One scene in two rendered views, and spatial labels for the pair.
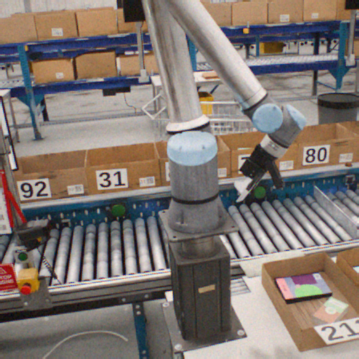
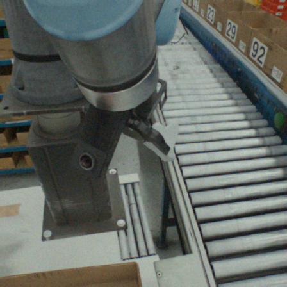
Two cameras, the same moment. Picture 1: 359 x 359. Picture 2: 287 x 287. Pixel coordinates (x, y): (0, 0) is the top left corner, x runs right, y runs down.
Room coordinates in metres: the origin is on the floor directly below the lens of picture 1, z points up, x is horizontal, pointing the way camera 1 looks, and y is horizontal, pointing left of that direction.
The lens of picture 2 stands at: (1.41, -0.57, 1.47)
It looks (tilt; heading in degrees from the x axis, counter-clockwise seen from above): 40 degrees down; 91
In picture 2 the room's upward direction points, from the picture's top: straight up
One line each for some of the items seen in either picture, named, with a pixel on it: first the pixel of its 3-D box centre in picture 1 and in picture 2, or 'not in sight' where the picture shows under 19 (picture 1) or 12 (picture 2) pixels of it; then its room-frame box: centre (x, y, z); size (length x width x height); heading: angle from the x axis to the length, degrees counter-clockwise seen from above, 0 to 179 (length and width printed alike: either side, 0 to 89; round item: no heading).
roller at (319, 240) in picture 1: (304, 222); not in sight; (1.89, -0.59, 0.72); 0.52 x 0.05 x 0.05; 9
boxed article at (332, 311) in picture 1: (330, 313); not in sight; (1.16, -0.48, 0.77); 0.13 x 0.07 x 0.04; 133
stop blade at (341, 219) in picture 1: (332, 211); not in sight; (1.91, -0.75, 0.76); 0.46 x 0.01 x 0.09; 9
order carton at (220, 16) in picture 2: not in sight; (232, 16); (2.03, 1.53, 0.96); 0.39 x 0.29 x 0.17; 98
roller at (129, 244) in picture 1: (129, 247); (229, 145); (1.75, 0.31, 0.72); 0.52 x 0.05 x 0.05; 9
